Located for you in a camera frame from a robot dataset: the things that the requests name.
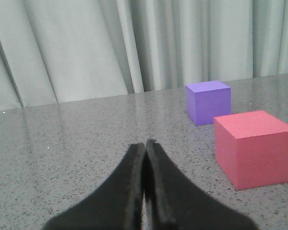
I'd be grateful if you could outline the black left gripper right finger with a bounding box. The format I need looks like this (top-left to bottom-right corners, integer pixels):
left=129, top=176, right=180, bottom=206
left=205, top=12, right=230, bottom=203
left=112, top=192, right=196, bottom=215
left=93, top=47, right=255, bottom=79
left=144, top=139, right=257, bottom=230

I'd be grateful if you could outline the purple foam cube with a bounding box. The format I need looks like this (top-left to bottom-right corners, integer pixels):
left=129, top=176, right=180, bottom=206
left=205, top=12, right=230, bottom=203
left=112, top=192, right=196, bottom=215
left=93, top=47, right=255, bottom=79
left=185, top=80, right=232, bottom=126

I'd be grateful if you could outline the grey-white curtain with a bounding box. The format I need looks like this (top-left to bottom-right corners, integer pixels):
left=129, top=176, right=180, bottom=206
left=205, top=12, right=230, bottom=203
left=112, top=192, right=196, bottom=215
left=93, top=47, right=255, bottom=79
left=0, top=0, right=288, bottom=111

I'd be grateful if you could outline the pink foam cube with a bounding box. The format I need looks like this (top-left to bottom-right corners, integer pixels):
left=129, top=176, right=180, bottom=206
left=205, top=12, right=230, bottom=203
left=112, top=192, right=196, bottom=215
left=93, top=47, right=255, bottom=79
left=214, top=110, right=288, bottom=190

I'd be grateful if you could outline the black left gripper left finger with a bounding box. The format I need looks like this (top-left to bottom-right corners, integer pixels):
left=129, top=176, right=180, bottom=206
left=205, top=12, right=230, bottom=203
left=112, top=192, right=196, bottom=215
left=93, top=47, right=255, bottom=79
left=44, top=143, right=144, bottom=230

